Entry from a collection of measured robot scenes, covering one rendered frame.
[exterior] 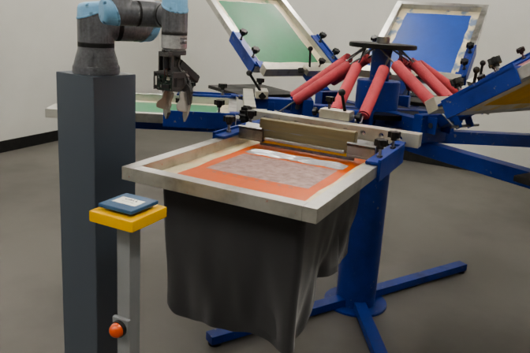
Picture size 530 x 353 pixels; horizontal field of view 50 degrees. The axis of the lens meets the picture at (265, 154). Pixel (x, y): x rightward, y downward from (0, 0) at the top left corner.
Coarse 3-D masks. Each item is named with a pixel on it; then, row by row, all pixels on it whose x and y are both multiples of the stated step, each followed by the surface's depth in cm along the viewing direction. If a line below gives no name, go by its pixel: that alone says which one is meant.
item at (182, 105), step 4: (180, 92) 167; (184, 92) 168; (180, 96) 167; (184, 96) 169; (180, 100) 167; (184, 100) 169; (180, 104) 167; (184, 104) 168; (180, 108) 167; (184, 108) 168; (188, 108) 169; (184, 112) 169; (188, 112) 170; (184, 116) 170; (184, 120) 170
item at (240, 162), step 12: (228, 156) 188; (240, 156) 189; (252, 156) 190; (264, 156) 191; (192, 168) 172; (204, 168) 172; (216, 168) 173; (228, 168) 174; (240, 168) 175; (252, 168) 175; (264, 168) 176; (216, 180) 160; (228, 180) 161; (240, 180) 162
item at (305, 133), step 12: (264, 120) 201; (276, 120) 200; (264, 132) 202; (276, 132) 200; (288, 132) 198; (300, 132) 196; (312, 132) 194; (324, 132) 192; (336, 132) 190; (348, 132) 188; (312, 144) 194; (324, 144) 192; (336, 144) 190
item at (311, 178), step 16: (336, 160) 192; (256, 176) 166; (272, 176) 167; (288, 176) 168; (304, 176) 169; (320, 176) 170; (336, 176) 172; (272, 192) 153; (288, 192) 154; (304, 192) 154
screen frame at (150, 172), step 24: (216, 144) 193; (144, 168) 156; (168, 168) 170; (360, 168) 170; (192, 192) 147; (216, 192) 143; (240, 192) 140; (264, 192) 141; (336, 192) 144; (288, 216) 135; (312, 216) 132
